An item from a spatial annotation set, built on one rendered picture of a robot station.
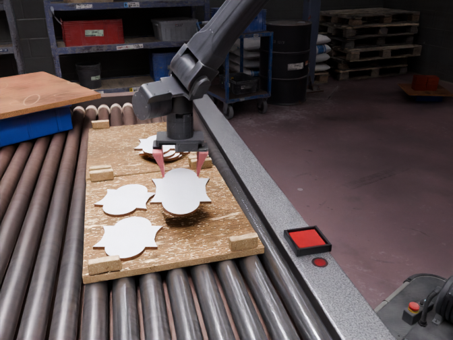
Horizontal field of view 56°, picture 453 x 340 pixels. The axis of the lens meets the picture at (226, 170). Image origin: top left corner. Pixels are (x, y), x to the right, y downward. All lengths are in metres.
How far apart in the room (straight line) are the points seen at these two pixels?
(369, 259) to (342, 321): 1.76
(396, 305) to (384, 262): 0.66
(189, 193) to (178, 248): 0.12
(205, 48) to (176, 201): 0.32
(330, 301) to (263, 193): 0.41
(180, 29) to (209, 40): 4.65
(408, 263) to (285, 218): 1.61
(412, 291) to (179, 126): 1.36
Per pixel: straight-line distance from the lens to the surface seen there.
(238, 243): 0.85
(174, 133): 0.91
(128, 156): 1.31
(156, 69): 5.50
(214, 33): 0.83
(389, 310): 1.86
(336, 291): 0.83
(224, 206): 1.01
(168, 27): 5.43
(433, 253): 2.69
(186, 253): 0.86
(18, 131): 1.56
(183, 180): 0.96
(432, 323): 1.84
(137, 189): 1.09
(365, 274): 2.41
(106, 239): 0.92
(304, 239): 0.92
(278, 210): 1.04
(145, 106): 0.85
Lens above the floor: 1.44
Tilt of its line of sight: 25 degrees down
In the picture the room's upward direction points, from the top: straight up
